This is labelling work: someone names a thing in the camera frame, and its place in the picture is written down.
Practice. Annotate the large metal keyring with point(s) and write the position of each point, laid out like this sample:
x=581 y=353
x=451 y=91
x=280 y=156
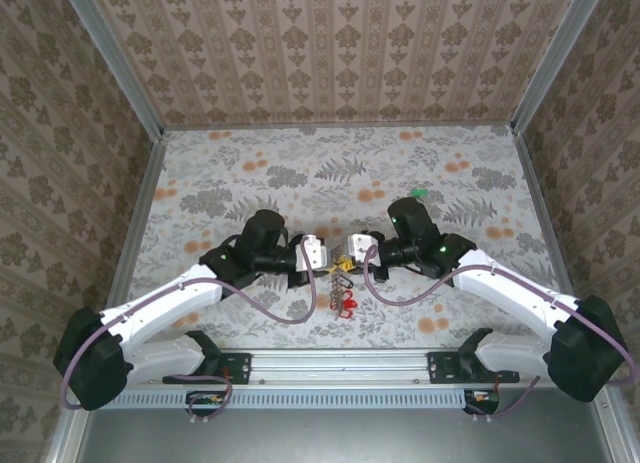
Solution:
x=339 y=288

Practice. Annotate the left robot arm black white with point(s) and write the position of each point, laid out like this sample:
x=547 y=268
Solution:
x=150 y=313

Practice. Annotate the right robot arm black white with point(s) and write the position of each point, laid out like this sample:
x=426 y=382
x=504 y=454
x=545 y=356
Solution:
x=525 y=293

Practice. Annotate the key with green tag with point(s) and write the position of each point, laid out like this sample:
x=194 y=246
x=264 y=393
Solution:
x=417 y=193

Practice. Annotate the black connector box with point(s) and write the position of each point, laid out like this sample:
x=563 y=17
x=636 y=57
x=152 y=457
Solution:
x=205 y=399
x=482 y=399

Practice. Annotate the grey metal sheet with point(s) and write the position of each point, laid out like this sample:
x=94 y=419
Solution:
x=340 y=435

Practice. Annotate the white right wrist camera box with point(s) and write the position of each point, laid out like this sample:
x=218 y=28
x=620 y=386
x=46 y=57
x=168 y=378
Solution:
x=361 y=250

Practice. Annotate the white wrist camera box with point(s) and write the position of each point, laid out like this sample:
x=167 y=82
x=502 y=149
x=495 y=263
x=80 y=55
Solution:
x=361 y=250
x=311 y=253

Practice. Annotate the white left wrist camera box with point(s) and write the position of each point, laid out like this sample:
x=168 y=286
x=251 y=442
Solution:
x=311 y=253

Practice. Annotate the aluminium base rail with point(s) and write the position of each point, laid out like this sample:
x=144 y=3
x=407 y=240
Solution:
x=340 y=365

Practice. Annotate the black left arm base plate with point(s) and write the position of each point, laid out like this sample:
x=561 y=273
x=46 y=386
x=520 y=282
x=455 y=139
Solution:
x=235 y=368

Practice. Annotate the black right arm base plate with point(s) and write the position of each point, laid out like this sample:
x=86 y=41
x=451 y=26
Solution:
x=445 y=368

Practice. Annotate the aluminium table side rail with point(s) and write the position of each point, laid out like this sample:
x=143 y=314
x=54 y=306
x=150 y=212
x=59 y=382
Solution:
x=540 y=198
x=145 y=203

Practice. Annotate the aluminium frame post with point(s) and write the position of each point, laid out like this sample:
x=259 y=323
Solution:
x=555 y=58
x=110 y=53

